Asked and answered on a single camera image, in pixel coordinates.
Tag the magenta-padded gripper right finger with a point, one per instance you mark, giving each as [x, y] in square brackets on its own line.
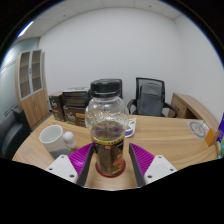
[146, 161]

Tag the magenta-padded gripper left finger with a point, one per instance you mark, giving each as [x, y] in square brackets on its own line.
[75, 161]

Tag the clear black-capped drink bottle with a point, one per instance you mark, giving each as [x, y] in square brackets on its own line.
[107, 133]

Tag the white and grey mug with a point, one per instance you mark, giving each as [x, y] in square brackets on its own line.
[53, 140]

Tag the white green printed leaflet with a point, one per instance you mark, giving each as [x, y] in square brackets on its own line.
[131, 126]

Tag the flat dark brown carton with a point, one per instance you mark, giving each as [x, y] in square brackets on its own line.
[75, 116]
[76, 96]

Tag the grey mesh office chair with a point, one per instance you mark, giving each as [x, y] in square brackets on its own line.
[151, 98]

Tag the orange wooden box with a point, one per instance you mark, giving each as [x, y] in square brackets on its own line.
[210, 137]

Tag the black leather sofa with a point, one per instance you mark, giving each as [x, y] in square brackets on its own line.
[11, 133]

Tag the wooden side desk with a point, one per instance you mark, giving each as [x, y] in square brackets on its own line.
[190, 106]

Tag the wooden glass-door cabinet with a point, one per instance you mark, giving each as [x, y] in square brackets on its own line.
[33, 100]

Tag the black office chair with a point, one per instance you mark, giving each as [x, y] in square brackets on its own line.
[120, 88]

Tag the purple standing card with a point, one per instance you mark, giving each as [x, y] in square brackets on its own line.
[221, 128]

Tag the rectangular ceiling light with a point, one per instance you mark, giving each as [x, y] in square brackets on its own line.
[25, 29]

